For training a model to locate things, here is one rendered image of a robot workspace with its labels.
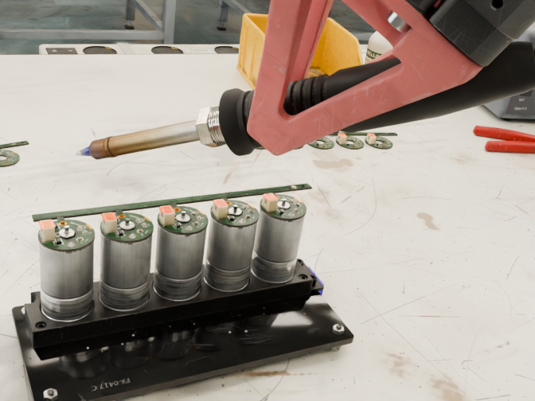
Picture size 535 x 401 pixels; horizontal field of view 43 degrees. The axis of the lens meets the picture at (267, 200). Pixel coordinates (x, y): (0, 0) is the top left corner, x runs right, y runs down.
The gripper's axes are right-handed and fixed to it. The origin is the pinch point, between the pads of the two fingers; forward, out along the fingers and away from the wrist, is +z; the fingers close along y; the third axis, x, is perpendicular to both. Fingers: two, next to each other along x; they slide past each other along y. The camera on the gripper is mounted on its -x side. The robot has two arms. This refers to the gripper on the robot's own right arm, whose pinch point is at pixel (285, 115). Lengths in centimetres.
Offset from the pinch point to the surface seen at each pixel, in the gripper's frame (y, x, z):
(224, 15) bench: -298, -63, 127
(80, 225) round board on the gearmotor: -1.5, -4.1, 11.9
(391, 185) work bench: -26.9, 9.2, 11.9
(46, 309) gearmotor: 0.6, -2.9, 15.4
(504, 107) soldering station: -46.7, 15.0, 6.7
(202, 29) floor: -291, -66, 137
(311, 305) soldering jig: -7.8, 7.5, 11.5
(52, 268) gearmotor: 0.6, -3.7, 13.0
